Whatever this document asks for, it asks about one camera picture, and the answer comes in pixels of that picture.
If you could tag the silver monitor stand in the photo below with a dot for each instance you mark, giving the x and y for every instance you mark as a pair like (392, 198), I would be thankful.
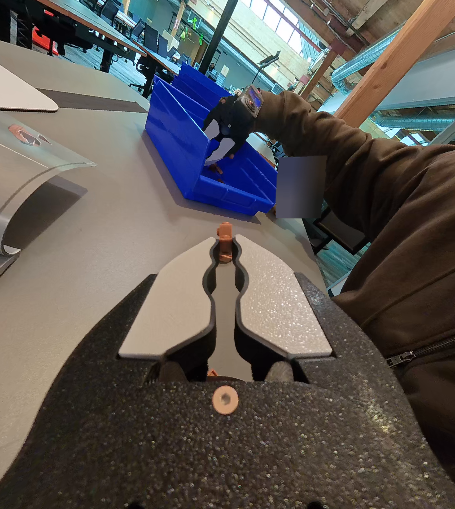
(8, 87)

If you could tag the open instruction booklet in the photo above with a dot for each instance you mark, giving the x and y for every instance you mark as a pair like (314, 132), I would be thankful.
(20, 167)

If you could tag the green neon sign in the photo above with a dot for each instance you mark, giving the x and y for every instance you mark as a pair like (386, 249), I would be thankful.
(193, 28)

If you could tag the black column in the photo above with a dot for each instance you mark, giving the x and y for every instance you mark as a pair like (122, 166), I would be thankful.
(221, 28)

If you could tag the wooden post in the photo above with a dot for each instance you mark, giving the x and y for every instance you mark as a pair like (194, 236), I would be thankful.
(394, 59)

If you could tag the brown jacket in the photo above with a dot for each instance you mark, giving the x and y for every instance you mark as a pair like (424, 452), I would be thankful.
(430, 278)

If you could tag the orange brick with side stud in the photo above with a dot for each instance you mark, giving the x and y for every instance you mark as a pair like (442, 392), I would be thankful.
(224, 238)

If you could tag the blue plastic bin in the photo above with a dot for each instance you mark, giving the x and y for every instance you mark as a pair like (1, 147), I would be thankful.
(172, 139)
(199, 81)

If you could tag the silver ventilation duct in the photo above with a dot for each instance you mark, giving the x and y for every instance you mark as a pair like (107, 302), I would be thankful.
(362, 59)

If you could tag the red plastic object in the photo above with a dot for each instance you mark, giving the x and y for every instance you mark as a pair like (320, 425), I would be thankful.
(42, 39)

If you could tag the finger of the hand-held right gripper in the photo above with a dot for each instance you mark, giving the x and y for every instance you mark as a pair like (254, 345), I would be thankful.
(219, 151)
(212, 132)

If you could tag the grey desk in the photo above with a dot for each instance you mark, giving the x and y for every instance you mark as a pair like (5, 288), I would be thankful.
(92, 238)

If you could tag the black tripod stand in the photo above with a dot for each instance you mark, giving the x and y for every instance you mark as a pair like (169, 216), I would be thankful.
(271, 59)

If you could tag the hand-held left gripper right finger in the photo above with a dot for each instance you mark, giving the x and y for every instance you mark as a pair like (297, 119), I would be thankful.
(283, 306)

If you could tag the black office chair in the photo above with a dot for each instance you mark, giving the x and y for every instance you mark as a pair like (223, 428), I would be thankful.
(150, 35)

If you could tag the long wooden-edged table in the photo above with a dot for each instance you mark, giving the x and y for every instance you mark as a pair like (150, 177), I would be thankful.
(104, 30)

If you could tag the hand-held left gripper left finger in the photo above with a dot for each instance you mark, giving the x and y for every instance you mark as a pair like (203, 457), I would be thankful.
(172, 302)

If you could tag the person's right forearm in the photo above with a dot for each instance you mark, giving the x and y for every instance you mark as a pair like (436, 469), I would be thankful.
(311, 131)

